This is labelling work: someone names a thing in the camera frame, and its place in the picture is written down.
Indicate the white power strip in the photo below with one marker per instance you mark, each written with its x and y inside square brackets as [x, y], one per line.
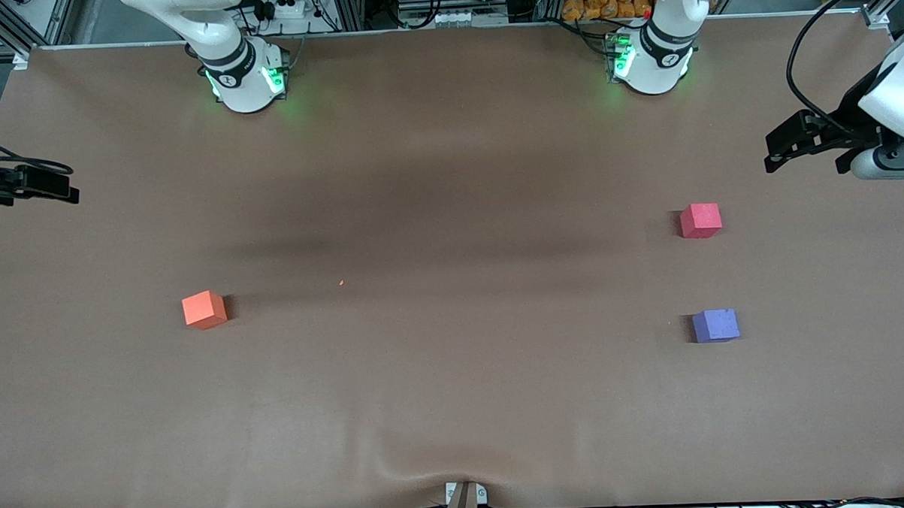
[285, 8]

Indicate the white terminal block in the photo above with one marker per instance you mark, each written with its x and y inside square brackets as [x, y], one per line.
[451, 17]

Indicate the orange foam block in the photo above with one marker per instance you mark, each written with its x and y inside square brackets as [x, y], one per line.
[203, 311]

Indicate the purple foam block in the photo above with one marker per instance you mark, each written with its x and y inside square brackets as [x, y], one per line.
[716, 326]

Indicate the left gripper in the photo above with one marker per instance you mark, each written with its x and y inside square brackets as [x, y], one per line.
[850, 122]

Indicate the red foam block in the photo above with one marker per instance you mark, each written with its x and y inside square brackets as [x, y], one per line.
[700, 221]

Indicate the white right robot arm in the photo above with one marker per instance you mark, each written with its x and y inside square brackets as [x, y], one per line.
[243, 88]

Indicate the grey mounting bracket plate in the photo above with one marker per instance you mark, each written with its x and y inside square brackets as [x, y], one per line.
[481, 495]

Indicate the brown table mat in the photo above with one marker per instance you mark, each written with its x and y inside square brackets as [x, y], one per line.
[456, 359]

